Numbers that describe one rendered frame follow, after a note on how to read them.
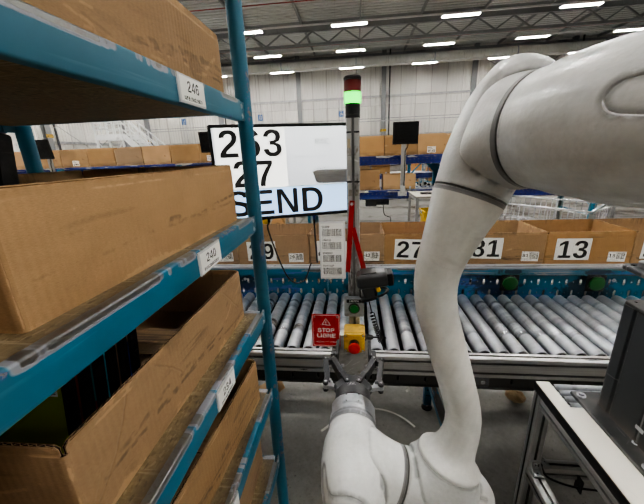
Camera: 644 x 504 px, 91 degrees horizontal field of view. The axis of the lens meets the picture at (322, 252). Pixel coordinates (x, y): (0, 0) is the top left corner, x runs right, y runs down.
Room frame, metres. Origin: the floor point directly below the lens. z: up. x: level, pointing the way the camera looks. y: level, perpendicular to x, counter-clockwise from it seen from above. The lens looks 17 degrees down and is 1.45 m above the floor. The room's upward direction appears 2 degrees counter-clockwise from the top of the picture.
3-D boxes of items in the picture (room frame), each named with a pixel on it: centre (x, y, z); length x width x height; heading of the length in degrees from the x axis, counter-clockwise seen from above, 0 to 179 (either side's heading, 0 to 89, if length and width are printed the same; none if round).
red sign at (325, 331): (1.00, -0.03, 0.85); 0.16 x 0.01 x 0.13; 84
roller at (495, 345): (1.23, -0.67, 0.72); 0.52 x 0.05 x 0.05; 174
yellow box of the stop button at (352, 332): (0.95, -0.14, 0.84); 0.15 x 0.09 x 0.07; 84
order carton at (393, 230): (1.70, -0.53, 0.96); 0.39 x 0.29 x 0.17; 84
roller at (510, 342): (1.22, -0.74, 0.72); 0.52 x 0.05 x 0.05; 174
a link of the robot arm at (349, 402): (0.50, -0.05, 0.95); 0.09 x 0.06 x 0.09; 84
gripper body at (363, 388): (0.58, -0.06, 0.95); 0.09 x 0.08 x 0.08; 174
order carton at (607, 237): (1.61, -1.31, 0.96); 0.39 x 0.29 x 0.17; 84
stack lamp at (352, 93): (1.02, -0.11, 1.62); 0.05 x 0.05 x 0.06
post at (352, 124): (1.01, -0.11, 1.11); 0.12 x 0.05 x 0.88; 84
